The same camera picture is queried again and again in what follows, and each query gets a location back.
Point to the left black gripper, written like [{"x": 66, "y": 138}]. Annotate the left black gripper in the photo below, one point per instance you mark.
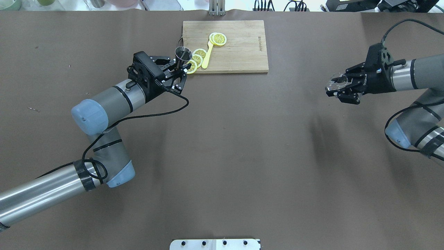
[{"x": 174, "y": 81}]

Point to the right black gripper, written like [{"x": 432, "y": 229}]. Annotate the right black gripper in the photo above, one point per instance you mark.
[{"x": 375, "y": 84}]

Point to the steel double jigger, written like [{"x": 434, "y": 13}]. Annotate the steel double jigger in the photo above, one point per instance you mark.
[{"x": 183, "y": 55}]

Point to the clear glass measuring cup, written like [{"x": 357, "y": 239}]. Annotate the clear glass measuring cup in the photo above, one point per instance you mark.
[{"x": 337, "y": 82}]

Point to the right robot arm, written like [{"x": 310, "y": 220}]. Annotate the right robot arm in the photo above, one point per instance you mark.
[{"x": 414, "y": 128}]

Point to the green cup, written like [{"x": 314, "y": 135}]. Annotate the green cup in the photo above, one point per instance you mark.
[{"x": 10, "y": 5}]

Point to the lemon slice at board corner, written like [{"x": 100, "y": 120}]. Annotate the lemon slice at board corner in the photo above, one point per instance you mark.
[{"x": 193, "y": 66}]

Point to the middle lemon slice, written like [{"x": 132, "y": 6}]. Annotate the middle lemon slice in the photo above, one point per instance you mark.
[{"x": 197, "y": 60}]

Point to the lemon slice nearest knife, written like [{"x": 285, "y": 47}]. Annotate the lemon slice nearest knife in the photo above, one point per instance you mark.
[{"x": 201, "y": 52}]

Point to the bamboo cutting board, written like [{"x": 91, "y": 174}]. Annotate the bamboo cutting board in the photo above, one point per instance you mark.
[{"x": 244, "y": 52}]

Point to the pink bowl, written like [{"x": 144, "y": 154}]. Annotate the pink bowl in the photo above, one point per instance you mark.
[{"x": 122, "y": 3}]

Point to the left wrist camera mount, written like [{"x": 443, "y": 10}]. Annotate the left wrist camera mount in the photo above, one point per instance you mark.
[{"x": 146, "y": 74}]

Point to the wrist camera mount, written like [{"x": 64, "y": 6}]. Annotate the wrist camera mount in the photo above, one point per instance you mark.
[
  {"x": 379, "y": 60},
  {"x": 146, "y": 74}
]

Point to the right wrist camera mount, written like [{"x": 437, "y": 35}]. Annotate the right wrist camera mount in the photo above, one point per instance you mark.
[{"x": 379, "y": 60}]

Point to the lemon slice on knife handle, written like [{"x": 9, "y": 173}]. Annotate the lemon slice on knife handle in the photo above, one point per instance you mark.
[{"x": 218, "y": 39}]

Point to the aluminium frame post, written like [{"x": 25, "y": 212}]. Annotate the aluminium frame post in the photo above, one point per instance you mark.
[{"x": 217, "y": 8}]

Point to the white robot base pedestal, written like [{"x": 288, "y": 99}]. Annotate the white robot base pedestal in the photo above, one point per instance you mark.
[{"x": 215, "y": 244}]

